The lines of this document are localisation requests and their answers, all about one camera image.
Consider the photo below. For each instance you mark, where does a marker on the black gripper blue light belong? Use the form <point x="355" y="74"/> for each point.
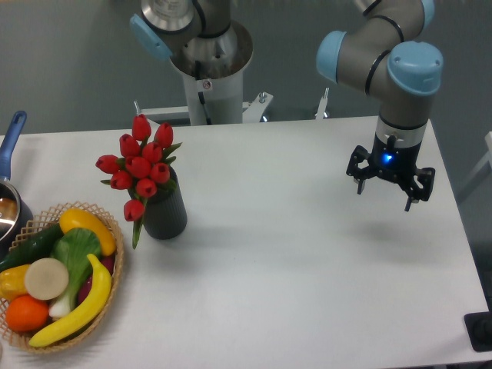
<point x="393" y="158"/>

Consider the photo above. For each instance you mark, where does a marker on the red tulip bouquet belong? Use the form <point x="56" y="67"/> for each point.
<point x="142" y="168"/>

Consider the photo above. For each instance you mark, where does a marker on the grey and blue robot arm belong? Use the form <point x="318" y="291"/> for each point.
<point x="385" y="61"/>

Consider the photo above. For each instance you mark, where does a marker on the dark grey ribbed vase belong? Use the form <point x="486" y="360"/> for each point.
<point x="165" y="215"/>

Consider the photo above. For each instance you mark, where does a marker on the white chair part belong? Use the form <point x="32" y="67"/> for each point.
<point x="477" y="175"/>

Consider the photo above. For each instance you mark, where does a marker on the black clamp at table edge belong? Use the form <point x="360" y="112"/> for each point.
<point x="478" y="327"/>

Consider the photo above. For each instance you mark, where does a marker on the yellow banana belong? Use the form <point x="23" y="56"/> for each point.
<point x="82" y="314"/>

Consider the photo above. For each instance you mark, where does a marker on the green bok choy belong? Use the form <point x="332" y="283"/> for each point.
<point x="72" y="250"/>

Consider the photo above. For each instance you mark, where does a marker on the woven wicker basket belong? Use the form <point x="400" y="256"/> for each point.
<point x="44" y="220"/>

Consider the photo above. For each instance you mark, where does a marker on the green cucumber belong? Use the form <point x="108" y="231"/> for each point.
<point x="38" y="246"/>

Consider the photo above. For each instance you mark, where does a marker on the beige round disc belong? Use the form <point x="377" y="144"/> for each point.
<point x="46" y="279"/>

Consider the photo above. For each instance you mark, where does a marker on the yellow bell pepper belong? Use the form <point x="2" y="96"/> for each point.
<point x="13" y="282"/>

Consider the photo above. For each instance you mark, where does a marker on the orange fruit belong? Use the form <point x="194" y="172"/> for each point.
<point x="26" y="314"/>

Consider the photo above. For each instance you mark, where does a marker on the white metal base frame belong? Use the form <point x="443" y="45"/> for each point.
<point x="258" y="110"/>

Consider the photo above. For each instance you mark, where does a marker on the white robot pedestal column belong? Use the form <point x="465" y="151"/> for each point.
<point x="206" y="46"/>

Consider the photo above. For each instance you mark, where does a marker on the blue handled saucepan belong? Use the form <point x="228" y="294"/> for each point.
<point x="15" y="213"/>

